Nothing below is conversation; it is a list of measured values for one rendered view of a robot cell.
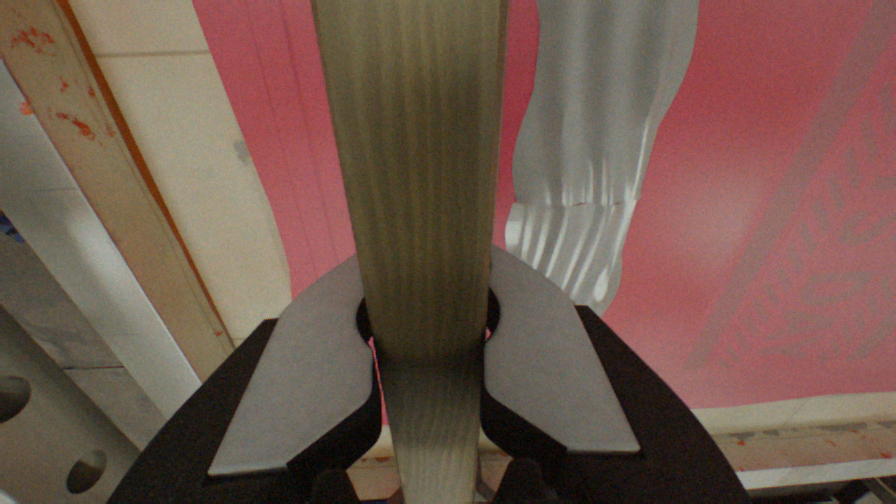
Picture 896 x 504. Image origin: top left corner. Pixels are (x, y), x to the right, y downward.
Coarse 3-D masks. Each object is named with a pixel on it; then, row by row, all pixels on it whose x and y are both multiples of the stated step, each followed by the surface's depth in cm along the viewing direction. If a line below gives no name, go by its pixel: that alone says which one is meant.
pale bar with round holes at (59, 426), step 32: (0, 320) 14; (0, 352) 14; (32, 352) 16; (0, 384) 15; (32, 384) 15; (64, 384) 17; (0, 416) 15; (32, 416) 15; (64, 416) 17; (96, 416) 18; (0, 448) 14; (32, 448) 15; (64, 448) 17; (96, 448) 18; (128, 448) 20; (0, 480) 14; (32, 480) 15; (64, 480) 17; (96, 480) 18
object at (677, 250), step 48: (288, 240) 18; (336, 240) 18; (672, 240) 19; (720, 240) 19; (624, 288) 21; (672, 288) 21; (624, 336) 23; (672, 336) 23; (672, 384) 26; (720, 384) 26; (768, 384) 27; (816, 384) 27; (864, 384) 28
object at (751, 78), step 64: (192, 0) 12; (256, 0) 12; (512, 0) 13; (704, 0) 13; (768, 0) 13; (832, 0) 13; (256, 64) 13; (320, 64) 13; (512, 64) 14; (704, 64) 14; (768, 64) 14; (256, 128) 15; (320, 128) 15; (512, 128) 15; (704, 128) 16; (768, 128) 16; (320, 192) 16; (512, 192) 17; (704, 192) 17
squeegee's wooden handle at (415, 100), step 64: (320, 0) 4; (384, 0) 4; (448, 0) 4; (384, 64) 5; (448, 64) 5; (384, 128) 5; (448, 128) 5; (384, 192) 6; (448, 192) 6; (384, 256) 6; (448, 256) 6; (384, 320) 7; (448, 320) 7; (384, 384) 9; (448, 384) 8; (448, 448) 10
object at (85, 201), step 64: (0, 0) 10; (64, 0) 12; (0, 64) 10; (64, 64) 12; (0, 128) 11; (64, 128) 12; (128, 128) 14; (0, 192) 12; (64, 192) 12; (128, 192) 14; (64, 256) 14; (128, 256) 14; (128, 320) 16; (192, 320) 18; (192, 384) 18; (768, 448) 29; (832, 448) 29
